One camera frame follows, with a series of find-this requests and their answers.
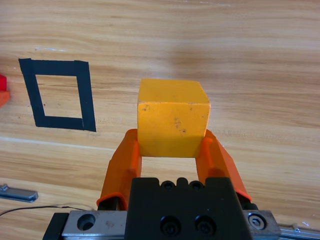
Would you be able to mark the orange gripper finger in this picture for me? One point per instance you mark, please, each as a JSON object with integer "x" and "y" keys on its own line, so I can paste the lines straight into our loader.
{"x": 3, "y": 98}
{"x": 220, "y": 165}
{"x": 117, "y": 170}

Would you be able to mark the yellow wooden block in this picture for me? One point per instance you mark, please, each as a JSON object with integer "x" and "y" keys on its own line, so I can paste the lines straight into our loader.
{"x": 172, "y": 120}

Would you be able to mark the black tape square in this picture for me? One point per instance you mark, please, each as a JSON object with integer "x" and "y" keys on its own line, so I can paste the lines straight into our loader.
{"x": 85, "y": 100}

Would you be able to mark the aluminium table rail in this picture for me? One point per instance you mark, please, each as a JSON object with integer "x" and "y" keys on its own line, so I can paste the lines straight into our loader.
{"x": 302, "y": 233}
{"x": 17, "y": 193}

